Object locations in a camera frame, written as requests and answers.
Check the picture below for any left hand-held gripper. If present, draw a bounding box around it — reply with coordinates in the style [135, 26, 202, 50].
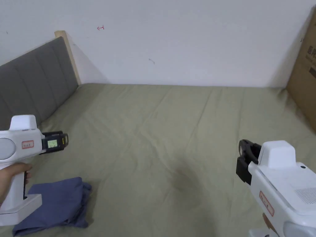
[0, 114, 69, 221]

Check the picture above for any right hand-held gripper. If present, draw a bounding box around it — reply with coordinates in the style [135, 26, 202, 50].
[236, 139, 316, 237]

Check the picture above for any person's left hand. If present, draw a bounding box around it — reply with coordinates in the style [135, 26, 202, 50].
[0, 163, 33, 205]

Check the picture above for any person's right hand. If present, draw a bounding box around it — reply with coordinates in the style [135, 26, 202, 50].
[262, 213, 273, 233]

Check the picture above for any grey padded headboard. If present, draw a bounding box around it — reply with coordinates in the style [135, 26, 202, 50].
[0, 31, 82, 132]

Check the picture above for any blue garment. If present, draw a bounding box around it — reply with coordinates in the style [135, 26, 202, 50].
[12, 177, 93, 237]

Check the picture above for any brown cardboard carton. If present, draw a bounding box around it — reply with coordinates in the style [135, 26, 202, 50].
[286, 4, 316, 135]

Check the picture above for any bed with pale green sheet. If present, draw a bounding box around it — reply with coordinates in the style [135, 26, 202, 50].
[0, 83, 316, 237]

